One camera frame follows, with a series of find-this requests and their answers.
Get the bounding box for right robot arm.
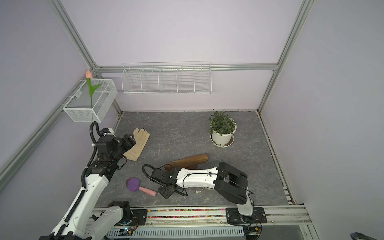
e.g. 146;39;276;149
142;163;254;218

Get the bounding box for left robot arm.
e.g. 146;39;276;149
40;122;136;240

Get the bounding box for wooden watch stand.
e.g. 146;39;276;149
165;154;209;171

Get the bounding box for beige work glove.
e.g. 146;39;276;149
123;129;150;162

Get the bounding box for purple pink brush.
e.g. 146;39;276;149
126;178;157;197

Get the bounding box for white mesh box basket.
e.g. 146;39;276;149
63;79;118;123

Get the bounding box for artificial pink tulip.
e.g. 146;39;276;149
86;71;101;108

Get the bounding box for potted green plant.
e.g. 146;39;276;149
209;111;237;147

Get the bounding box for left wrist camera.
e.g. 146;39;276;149
98;128;116;137

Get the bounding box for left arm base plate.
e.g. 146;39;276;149
118;209;148;226

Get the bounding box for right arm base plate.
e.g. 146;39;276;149
226;207;267;226

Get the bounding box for white vented cable duct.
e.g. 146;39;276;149
106;226;245;240

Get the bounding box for white wire shelf basket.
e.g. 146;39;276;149
122;62;212;95

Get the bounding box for aluminium frame profiles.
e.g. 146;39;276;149
1;1;314;190

